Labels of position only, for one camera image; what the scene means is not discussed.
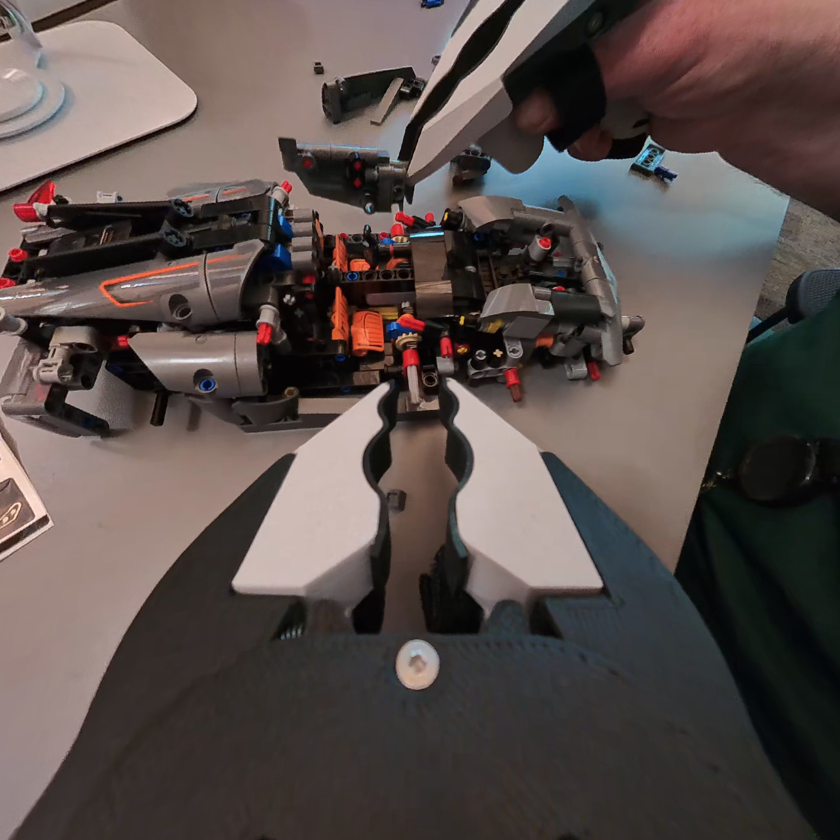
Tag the person's right hand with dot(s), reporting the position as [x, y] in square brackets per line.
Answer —
[689, 79]

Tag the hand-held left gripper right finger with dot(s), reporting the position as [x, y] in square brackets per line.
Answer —
[531, 518]

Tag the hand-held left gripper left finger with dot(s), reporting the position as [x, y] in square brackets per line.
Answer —
[315, 512]

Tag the black office chair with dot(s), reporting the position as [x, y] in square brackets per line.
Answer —
[804, 295]

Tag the black lego connector piece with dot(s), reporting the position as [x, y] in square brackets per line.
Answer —
[472, 167]

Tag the lego sticker sheet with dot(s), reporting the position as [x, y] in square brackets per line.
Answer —
[19, 518]

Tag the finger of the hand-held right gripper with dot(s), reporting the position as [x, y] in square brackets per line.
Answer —
[479, 16]
[472, 105]

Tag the person's right forearm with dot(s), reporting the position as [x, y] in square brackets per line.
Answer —
[814, 98]

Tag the blue lego pin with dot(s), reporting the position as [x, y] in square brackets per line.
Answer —
[666, 172]

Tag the black round badge reel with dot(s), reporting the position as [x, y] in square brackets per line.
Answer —
[781, 469]

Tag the dark grey lego wedge panel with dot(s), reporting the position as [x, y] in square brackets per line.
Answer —
[361, 92]

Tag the white book stand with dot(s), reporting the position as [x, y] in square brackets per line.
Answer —
[118, 85]

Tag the grey lego car model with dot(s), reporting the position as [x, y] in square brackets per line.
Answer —
[229, 289]

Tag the grey lego plate with holes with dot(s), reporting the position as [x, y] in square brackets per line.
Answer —
[649, 157]

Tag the grey lego side panel assembly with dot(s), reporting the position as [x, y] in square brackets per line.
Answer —
[328, 164]

